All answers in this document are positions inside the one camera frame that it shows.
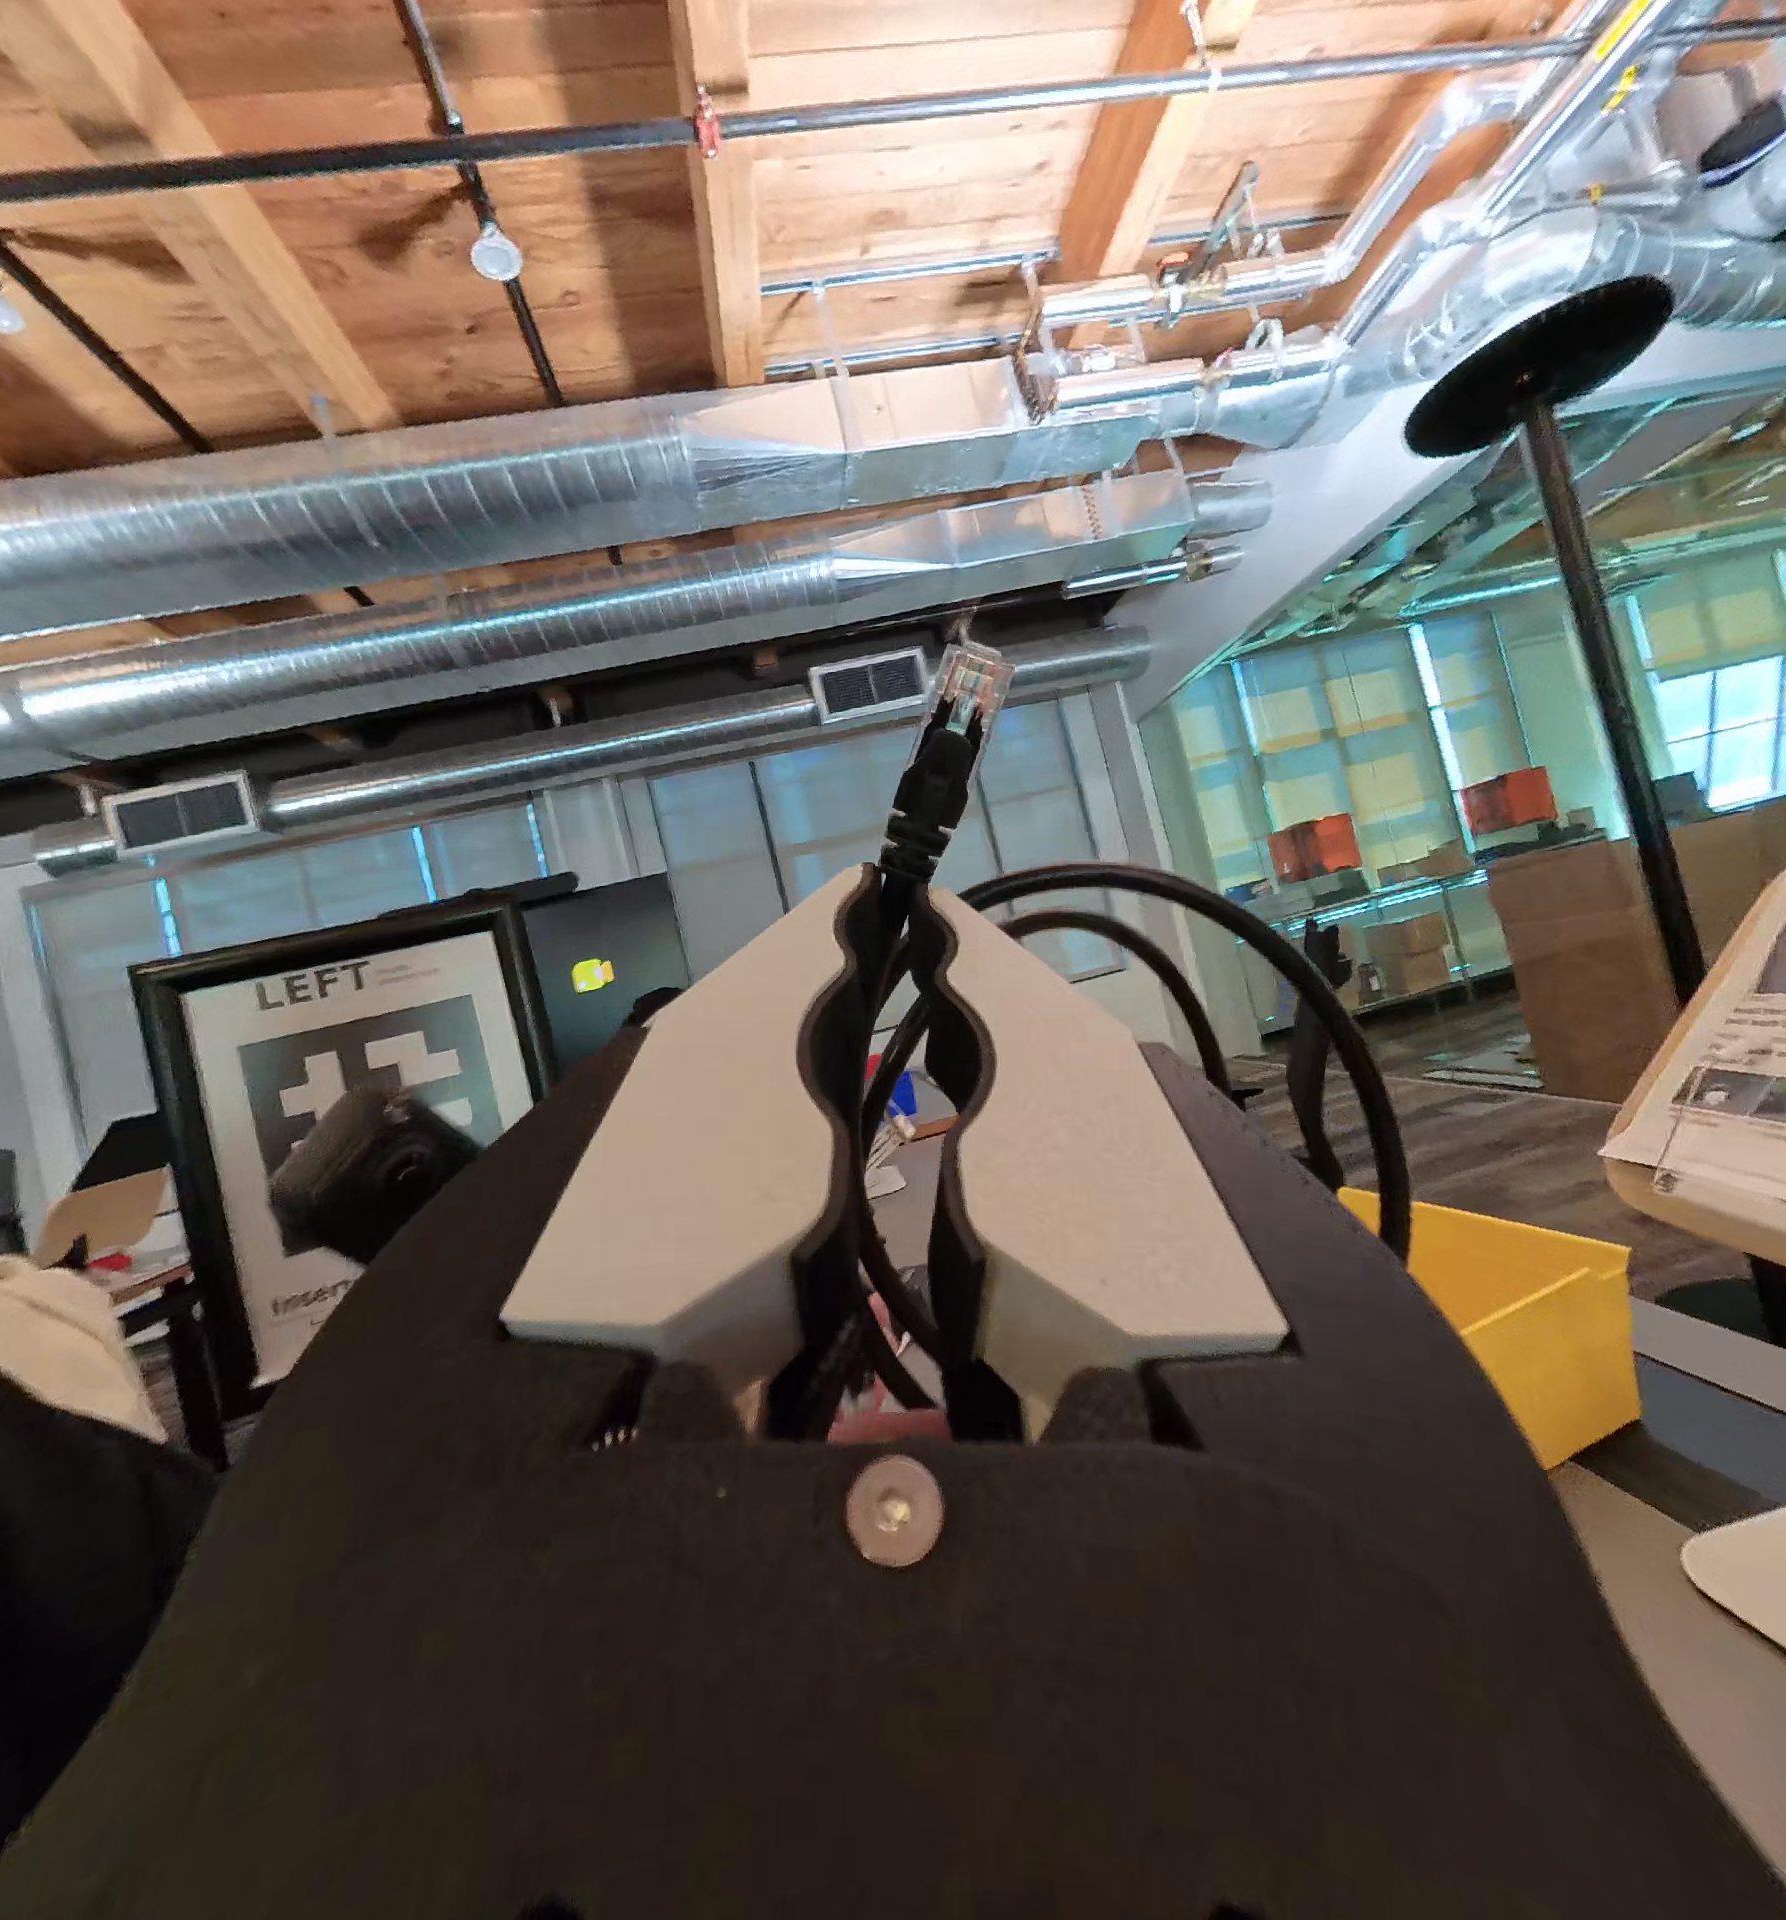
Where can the black framed marker sign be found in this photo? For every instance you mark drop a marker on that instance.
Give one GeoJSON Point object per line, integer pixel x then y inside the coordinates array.
{"type": "Point", "coordinates": [382, 1004]}

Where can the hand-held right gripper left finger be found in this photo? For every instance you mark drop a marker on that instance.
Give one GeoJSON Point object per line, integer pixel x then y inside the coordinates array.
{"type": "Point", "coordinates": [684, 1186]}

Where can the black screen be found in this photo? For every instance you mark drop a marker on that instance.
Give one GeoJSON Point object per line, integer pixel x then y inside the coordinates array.
{"type": "Point", "coordinates": [638, 1036]}

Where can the white and wooden document stand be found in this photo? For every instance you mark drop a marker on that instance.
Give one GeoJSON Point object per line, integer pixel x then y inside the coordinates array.
{"type": "Point", "coordinates": [1777, 1590]}

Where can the silver flexible ducts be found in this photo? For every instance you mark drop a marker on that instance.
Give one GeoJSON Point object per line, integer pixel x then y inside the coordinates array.
{"type": "Point", "coordinates": [1582, 270]}

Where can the open cardboard box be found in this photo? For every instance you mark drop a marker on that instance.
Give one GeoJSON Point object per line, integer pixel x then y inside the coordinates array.
{"type": "Point", "coordinates": [97, 1223]}

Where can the cream cloth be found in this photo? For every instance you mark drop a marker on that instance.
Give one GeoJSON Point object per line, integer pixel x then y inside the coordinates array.
{"type": "Point", "coordinates": [22, 1336]}

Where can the black office chair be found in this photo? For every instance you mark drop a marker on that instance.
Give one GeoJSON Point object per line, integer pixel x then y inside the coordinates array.
{"type": "Point", "coordinates": [1312, 1036]}

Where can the yellow plastic bin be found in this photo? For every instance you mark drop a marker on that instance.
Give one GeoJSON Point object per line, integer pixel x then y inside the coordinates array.
{"type": "Point", "coordinates": [1522, 1351]}

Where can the white vent grille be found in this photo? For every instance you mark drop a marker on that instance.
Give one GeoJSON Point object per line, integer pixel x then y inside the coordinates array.
{"type": "Point", "coordinates": [181, 815]}
{"type": "Point", "coordinates": [871, 689]}

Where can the silver air duct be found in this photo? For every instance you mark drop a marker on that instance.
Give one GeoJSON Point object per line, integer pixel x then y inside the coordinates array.
{"type": "Point", "coordinates": [532, 766]}

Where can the large silver duct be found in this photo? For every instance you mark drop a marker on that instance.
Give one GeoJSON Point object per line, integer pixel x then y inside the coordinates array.
{"type": "Point", "coordinates": [308, 525]}

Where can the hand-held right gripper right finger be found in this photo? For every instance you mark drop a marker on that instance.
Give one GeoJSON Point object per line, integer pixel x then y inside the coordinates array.
{"type": "Point", "coordinates": [1117, 1200]}

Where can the metal shelf with boxes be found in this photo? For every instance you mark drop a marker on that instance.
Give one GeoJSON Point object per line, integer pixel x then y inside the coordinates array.
{"type": "Point", "coordinates": [1312, 854]}

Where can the black floor lamp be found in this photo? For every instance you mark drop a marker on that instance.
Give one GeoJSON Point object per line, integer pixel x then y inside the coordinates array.
{"type": "Point", "coordinates": [1538, 368]}

